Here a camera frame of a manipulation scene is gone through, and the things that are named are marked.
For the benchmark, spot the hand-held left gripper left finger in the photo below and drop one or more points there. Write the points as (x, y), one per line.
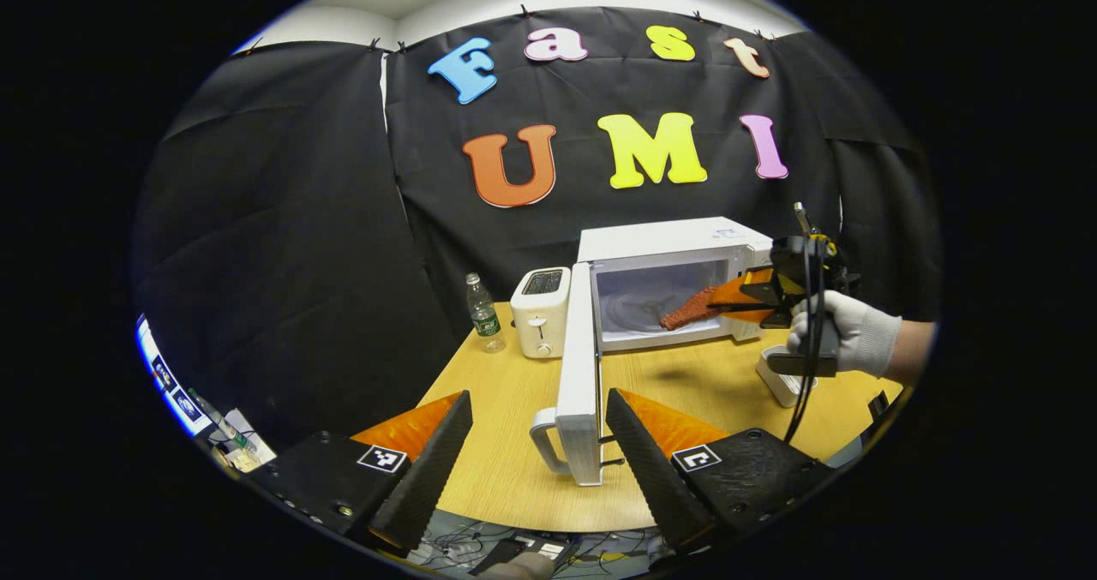
(428, 469)

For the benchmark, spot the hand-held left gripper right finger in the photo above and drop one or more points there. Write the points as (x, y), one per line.
(651, 469)

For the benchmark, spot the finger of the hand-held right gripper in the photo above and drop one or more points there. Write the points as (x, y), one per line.
(737, 308)
(737, 291)

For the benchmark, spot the reddish brown meat piece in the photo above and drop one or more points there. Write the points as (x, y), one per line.
(686, 313)

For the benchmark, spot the white microwave oven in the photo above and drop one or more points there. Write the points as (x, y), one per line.
(660, 237)

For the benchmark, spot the white rectangular tray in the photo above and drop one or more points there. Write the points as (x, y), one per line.
(776, 379)

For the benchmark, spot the black power strip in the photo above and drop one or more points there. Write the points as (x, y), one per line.
(523, 550)

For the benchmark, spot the clear plastic water bottle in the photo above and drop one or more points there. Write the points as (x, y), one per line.
(485, 319)

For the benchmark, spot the white paper sheet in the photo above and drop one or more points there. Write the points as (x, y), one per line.
(257, 447)

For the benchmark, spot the white toaster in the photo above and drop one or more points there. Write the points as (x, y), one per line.
(540, 323)

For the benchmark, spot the green labelled small bottle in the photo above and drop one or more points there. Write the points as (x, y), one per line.
(221, 421)

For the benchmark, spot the computer monitor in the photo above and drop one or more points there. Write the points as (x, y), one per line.
(171, 387)

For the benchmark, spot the black backdrop cloth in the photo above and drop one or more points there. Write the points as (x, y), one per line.
(300, 220)

